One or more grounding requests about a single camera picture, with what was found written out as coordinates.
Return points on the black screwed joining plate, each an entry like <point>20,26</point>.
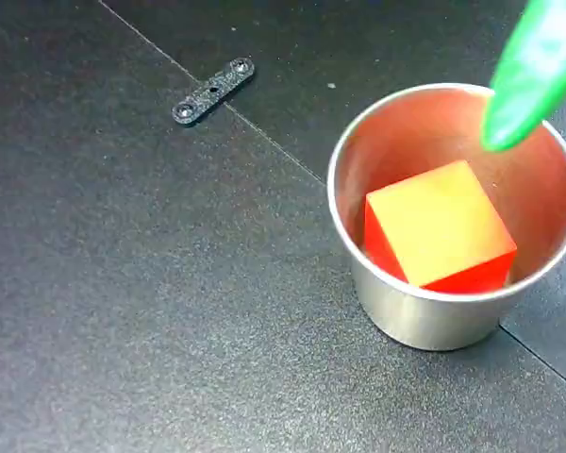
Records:
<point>212,92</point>

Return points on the black table mat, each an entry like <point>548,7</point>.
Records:
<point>122,283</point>

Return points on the red cube block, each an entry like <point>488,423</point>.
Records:
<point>438,226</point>

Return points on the stainless steel cup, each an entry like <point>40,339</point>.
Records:
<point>405,316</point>

